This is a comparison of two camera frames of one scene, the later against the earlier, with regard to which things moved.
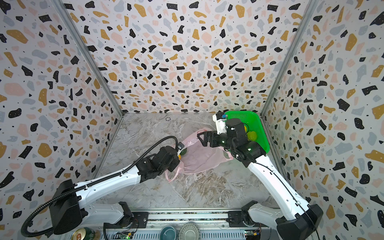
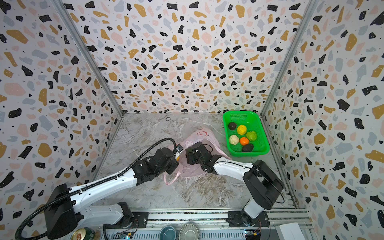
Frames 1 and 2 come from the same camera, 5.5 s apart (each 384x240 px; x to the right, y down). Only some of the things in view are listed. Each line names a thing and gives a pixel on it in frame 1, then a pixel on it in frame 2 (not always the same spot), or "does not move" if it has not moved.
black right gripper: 212,139 -> 190,155
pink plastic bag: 199,158 does not move
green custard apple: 252,136 does not move
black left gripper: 175,164 does not move
